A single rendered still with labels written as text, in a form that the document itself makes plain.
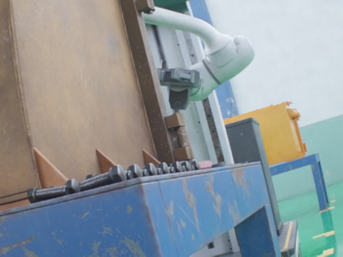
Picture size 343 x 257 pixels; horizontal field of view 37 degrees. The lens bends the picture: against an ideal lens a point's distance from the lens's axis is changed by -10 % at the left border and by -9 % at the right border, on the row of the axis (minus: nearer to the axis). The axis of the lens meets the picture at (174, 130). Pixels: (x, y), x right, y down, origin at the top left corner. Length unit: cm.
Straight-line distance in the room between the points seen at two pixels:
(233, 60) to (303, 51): 837
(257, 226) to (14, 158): 60
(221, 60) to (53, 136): 93
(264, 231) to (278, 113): 488
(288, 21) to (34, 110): 949
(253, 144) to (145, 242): 176
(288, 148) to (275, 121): 33
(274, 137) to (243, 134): 377
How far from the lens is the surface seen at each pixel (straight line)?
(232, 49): 173
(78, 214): 57
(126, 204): 54
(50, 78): 94
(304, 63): 1005
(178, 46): 226
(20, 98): 84
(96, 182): 58
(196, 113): 220
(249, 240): 121
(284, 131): 603
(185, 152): 132
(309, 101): 995
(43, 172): 82
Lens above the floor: 61
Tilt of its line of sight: 7 degrees up
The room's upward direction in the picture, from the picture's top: 14 degrees counter-clockwise
